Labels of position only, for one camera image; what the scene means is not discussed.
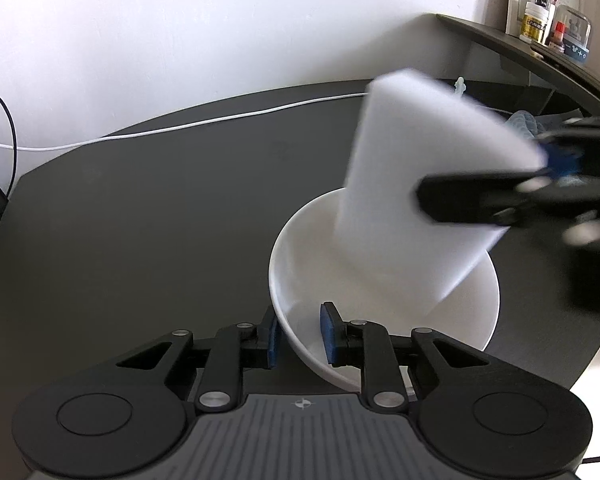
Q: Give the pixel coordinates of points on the white sponge block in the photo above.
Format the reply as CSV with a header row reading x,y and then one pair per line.
x,y
412,216

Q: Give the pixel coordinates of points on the white ceramic bowl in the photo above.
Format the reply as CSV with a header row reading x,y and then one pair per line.
x,y
306,270

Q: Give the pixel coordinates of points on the dark wall shelf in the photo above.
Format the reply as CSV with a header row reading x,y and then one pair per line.
x,y
555,68

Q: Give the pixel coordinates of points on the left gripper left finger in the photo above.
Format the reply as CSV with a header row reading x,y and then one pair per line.
x,y
224,359

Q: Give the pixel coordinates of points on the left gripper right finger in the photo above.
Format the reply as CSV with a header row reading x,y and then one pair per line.
x,y
366,346

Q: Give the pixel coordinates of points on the clear plastic container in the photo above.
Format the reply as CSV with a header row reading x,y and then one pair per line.
x,y
577,32

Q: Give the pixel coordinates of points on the red cap small bottle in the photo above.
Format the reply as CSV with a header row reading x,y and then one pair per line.
x,y
556,40

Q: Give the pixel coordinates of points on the white pill bottle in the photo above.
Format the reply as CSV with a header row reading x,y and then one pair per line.
x,y
533,23

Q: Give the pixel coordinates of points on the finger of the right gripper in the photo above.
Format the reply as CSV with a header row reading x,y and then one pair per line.
x,y
486,198
560,152

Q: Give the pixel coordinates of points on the green striped towel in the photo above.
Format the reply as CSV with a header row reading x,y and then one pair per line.
x,y
525,122

